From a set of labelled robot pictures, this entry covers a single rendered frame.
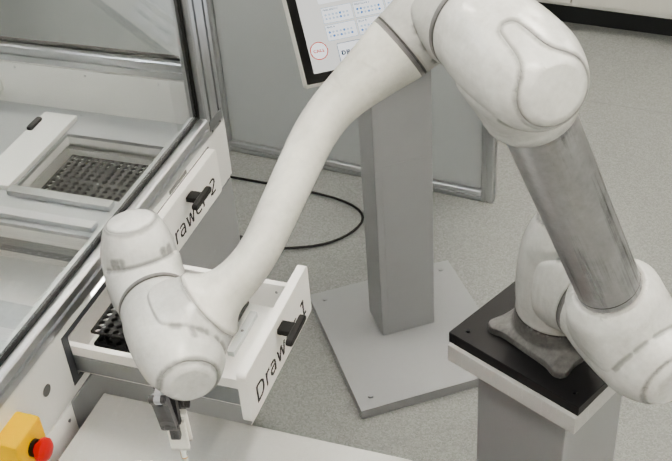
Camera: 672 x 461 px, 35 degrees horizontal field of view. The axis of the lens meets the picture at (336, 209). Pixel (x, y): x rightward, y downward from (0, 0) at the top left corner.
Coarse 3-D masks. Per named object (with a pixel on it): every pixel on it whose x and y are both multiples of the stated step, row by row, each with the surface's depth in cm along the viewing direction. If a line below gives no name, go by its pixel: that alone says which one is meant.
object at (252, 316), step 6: (252, 312) 195; (246, 318) 194; (252, 318) 194; (246, 324) 192; (252, 324) 194; (240, 330) 191; (246, 330) 191; (240, 336) 190; (234, 342) 189; (240, 342) 189; (228, 348) 188; (234, 348) 188; (228, 354) 188; (234, 354) 187
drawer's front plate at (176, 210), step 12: (204, 156) 223; (216, 156) 226; (192, 168) 220; (204, 168) 221; (216, 168) 227; (192, 180) 217; (204, 180) 222; (216, 180) 228; (180, 192) 213; (216, 192) 229; (168, 204) 210; (180, 204) 213; (168, 216) 209; (180, 216) 214; (192, 216) 219; (168, 228) 209; (192, 228) 220; (180, 240) 215
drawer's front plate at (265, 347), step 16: (304, 272) 192; (288, 288) 187; (304, 288) 193; (288, 304) 186; (304, 304) 194; (272, 320) 181; (288, 320) 187; (272, 336) 180; (256, 352) 175; (272, 352) 181; (288, 352) 189; (240, 368) 172; (256, 368) 175; (240, 384) 172; (256, 384) 176; (272, 384) 184; (240, 400) 175; (256, 400) 177; (256, 416) 178
